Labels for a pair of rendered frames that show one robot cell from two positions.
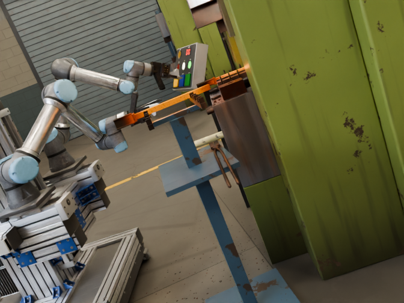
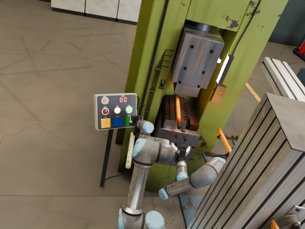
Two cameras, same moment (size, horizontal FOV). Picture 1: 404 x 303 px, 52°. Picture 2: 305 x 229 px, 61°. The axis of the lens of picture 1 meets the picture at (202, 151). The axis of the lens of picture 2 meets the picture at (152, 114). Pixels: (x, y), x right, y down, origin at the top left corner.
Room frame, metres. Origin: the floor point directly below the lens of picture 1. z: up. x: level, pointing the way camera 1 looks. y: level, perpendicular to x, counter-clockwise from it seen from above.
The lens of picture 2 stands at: (2.79, 1.59, 2.36)
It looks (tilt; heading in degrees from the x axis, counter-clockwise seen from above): 36 degrees down; 258
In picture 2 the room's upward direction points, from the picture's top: 16 degrees clockwise
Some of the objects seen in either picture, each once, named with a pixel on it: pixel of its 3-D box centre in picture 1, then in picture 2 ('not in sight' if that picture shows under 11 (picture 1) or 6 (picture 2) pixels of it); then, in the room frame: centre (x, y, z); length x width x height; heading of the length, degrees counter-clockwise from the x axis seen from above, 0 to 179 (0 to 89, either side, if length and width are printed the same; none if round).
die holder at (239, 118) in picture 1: (275, 120); (172, 130); (2.11, -0.42, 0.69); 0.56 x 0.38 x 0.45; 85
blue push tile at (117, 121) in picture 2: (182, 80); (117, 121); (2.71, -0.05, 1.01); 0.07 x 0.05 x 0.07; 20
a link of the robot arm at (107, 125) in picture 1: (110, 124); (181, 175); (2.21, 0.40, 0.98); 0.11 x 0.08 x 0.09; 85
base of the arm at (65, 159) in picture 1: (59, 159); not in sight; (2.44, 0.80, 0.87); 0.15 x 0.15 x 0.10
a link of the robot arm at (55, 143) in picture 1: (51, 140); (152, 224); (2.45, 0.80, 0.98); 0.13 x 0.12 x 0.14; 174
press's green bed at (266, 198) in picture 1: (300, 195); (162, 160); (2.11, -0.42, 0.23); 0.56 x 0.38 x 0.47; 85
